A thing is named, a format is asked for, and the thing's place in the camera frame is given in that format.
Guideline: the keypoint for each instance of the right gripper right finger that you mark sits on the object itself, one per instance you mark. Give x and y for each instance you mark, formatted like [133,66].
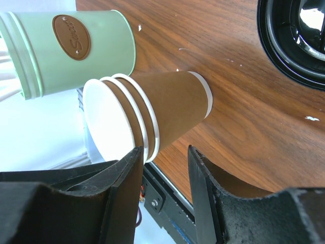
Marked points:
[229,210]

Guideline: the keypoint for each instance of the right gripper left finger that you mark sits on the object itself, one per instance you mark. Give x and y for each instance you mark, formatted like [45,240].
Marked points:
[95,203]

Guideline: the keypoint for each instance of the brown paper cup stack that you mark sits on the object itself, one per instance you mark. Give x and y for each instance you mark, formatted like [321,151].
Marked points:
[150,111]

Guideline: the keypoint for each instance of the green cup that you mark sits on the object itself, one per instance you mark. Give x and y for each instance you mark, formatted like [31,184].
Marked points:
[57,51]

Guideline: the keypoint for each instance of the black lid stack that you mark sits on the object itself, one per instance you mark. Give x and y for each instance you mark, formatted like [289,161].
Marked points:
[292,36]

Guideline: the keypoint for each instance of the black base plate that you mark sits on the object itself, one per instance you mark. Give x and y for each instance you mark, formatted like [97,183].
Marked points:
[167,205]

